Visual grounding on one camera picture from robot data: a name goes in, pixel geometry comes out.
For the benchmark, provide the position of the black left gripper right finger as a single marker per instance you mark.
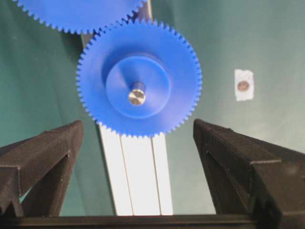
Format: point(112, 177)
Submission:
point(246, 175)

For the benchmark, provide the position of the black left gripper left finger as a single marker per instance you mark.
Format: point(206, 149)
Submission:
point(35, 172)

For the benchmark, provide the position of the small blue plastic gear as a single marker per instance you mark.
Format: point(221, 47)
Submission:
point(140, 51)

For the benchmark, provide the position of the free steel shaft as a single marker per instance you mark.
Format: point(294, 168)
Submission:
point(137, 95)

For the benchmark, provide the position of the large blue plastic gear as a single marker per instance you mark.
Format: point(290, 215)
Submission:
point(81, 16)

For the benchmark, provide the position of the white tape marker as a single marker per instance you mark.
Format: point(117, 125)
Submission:
point(243, 84)

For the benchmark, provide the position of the aluminium extrusion rail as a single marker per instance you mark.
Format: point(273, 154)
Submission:
point(138, 172)

